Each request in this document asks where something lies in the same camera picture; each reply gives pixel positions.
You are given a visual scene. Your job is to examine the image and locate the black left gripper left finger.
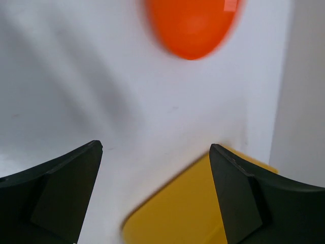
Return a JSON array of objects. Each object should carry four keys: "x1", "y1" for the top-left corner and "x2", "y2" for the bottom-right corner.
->
[{"x1": 1, "y1": 140, "x2": 103, "y2": 243}]

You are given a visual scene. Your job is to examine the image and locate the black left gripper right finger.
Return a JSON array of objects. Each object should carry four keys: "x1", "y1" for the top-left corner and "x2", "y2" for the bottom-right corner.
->
[{"x1": 209, "y1": 144, "x2": 324, "y2": 243}]

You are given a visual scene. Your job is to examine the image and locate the orange plate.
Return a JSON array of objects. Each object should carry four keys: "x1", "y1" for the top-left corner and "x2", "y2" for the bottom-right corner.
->
[{"x1": 143, "y1": 0, "x2": 246, "y2": 60}]

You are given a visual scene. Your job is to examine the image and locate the yellow plastic bin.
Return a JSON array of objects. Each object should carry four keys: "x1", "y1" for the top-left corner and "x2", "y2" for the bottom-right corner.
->
[{"x1": 122, "y1": 144, "x2": 278, "y2": 243}]

